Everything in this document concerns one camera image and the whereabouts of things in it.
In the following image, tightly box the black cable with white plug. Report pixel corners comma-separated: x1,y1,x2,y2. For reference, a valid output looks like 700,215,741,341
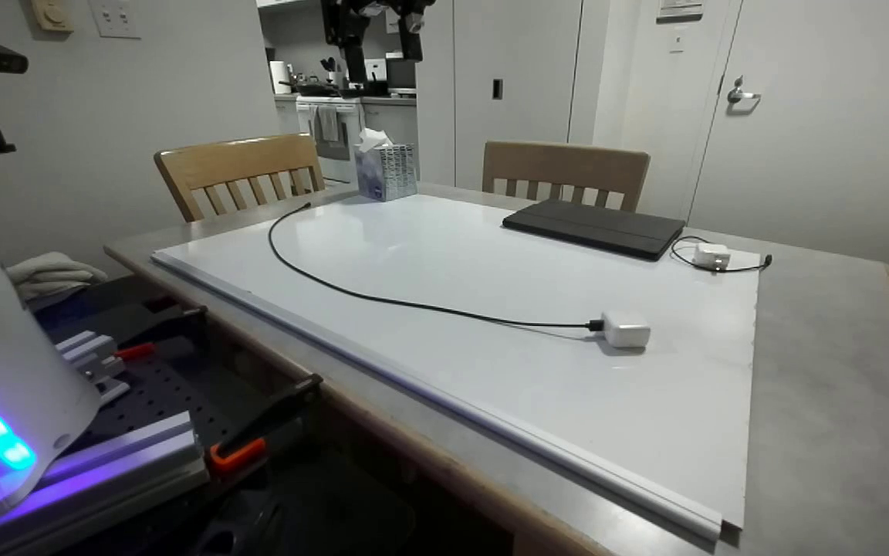
265,198,654,354

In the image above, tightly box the white robot base blue light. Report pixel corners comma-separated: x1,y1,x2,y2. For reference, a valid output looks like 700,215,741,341
0,167,106,544

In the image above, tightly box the microwave oven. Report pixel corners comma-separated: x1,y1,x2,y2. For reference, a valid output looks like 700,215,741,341
363,56,419,91

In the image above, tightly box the white kitchen stove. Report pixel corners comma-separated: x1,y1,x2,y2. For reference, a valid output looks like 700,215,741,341
292,94,367,165

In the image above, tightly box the purple grey tissue box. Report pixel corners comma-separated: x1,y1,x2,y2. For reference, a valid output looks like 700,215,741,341
352,127,422,205

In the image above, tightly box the light wooden slat-back chair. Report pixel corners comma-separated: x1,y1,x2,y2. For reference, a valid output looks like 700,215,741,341
150,132,330,230
478,138,654,215

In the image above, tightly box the white door sign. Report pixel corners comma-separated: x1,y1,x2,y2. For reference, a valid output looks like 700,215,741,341
654,0,708,24

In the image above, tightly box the black closed laptop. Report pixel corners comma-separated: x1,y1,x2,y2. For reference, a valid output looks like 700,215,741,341
500,198,689,263

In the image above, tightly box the white whiteboard sheet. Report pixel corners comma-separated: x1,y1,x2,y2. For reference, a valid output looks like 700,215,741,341
147,188,762,546

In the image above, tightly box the white folded cloth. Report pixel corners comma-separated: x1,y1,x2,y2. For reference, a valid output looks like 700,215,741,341
6,249,111,304

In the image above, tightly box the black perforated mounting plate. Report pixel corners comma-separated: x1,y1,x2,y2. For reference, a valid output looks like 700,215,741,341
32,274,310,462

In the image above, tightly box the white wall outlet plate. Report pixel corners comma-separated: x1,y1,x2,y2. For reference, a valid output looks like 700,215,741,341
85,0,145,43

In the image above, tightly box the beige round wall thermostat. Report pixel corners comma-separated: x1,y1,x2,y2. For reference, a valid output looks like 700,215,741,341
19,0,76,40

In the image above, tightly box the silver door lever handle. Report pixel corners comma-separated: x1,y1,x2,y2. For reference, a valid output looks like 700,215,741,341
723,75,762,117

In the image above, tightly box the small white charger with cable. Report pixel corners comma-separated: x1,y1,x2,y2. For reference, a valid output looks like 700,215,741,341
668,233,774,277

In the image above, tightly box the black clamp with orange handle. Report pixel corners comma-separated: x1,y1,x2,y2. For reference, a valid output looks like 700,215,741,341
203,371,326,481

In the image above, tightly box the silver metal bracket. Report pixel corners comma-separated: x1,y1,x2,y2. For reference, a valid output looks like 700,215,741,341
54,327,134,407

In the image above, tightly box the aluminium profile rail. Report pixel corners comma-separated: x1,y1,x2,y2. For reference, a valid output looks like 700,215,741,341
0,407,209,556

